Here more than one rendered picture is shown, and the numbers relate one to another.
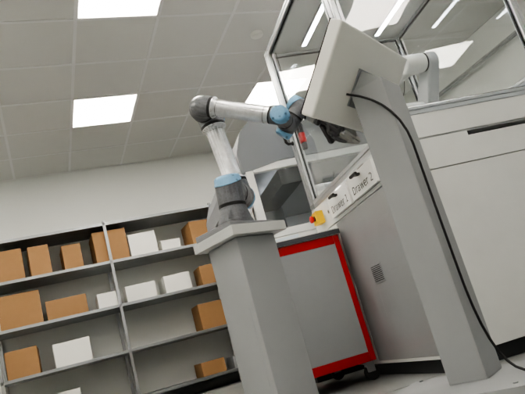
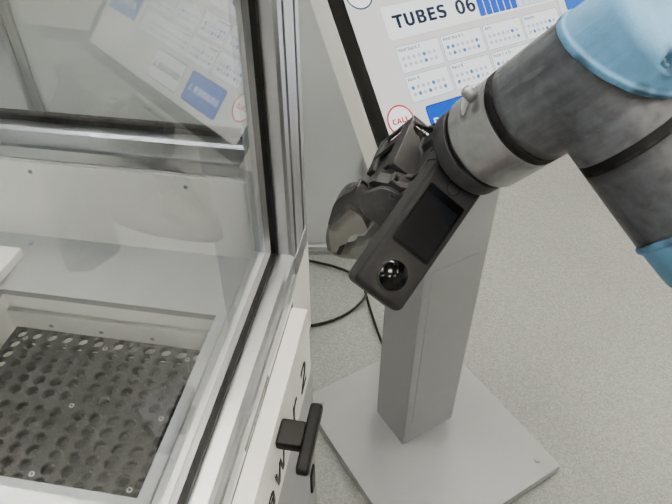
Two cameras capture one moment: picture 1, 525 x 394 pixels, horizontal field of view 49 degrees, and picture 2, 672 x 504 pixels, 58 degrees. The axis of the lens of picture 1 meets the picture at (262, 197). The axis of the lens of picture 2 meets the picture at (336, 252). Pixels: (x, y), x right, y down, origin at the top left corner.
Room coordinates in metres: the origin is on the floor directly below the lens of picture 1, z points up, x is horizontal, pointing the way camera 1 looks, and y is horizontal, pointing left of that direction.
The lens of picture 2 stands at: (2.79, -0.26, 1.41)
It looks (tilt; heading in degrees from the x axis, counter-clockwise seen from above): 41 degrees down; 205
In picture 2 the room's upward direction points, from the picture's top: straight up
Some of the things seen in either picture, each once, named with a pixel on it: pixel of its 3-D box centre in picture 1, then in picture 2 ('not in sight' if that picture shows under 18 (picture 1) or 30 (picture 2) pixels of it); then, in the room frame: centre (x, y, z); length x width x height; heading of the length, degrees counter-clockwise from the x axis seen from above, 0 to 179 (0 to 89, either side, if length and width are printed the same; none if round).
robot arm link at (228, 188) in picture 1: (230, 189); not in sight; (2.34, 0.12, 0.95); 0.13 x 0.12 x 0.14; 167
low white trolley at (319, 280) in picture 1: (291, 320); not in sight; (3.14, 0.03, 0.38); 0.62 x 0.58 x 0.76; 16
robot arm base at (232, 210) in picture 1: (234, 216); not in sight; (2.33, 0.13, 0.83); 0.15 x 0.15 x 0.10
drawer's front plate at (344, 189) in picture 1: (340, 200); not in sight; (2.82, -0.37, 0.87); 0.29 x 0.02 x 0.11; 16
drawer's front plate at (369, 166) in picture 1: (362, 180); (271, 450); (2.52, -0.45, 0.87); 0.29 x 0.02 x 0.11; 16
